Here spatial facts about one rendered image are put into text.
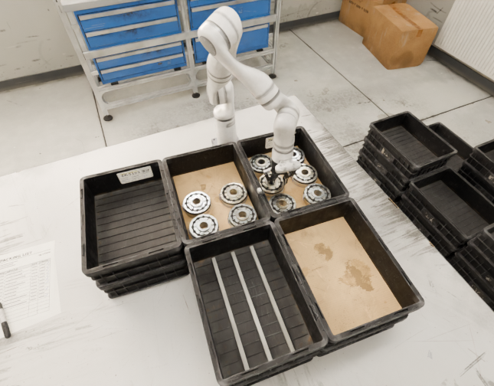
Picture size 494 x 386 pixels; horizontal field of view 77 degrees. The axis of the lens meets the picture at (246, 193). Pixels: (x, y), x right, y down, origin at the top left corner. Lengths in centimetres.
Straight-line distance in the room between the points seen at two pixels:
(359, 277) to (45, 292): 109
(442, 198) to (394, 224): 71
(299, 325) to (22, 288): 98
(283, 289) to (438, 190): 133
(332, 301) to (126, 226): 75
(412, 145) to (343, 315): 135
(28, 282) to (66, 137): 185
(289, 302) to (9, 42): 337
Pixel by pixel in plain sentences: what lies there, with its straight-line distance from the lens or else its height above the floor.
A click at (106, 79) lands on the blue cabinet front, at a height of 36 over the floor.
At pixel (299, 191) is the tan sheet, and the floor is 83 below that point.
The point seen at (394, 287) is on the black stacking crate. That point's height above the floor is 86.
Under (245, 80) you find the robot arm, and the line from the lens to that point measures 93.
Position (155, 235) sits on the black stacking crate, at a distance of 116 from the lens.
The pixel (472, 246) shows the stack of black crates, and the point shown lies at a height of 48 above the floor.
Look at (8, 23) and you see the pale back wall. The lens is 369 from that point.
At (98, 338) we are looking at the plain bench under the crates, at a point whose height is 70.
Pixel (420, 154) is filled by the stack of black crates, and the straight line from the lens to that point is 211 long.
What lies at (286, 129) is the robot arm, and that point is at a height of 117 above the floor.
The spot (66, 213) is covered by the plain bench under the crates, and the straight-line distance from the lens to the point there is 152.
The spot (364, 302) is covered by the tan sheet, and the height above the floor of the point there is 83.
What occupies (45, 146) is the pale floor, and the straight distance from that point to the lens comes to 308.
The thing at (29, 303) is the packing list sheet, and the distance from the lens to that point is 137.
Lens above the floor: 179
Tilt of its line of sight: 52 degrees down
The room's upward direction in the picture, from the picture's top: straight up
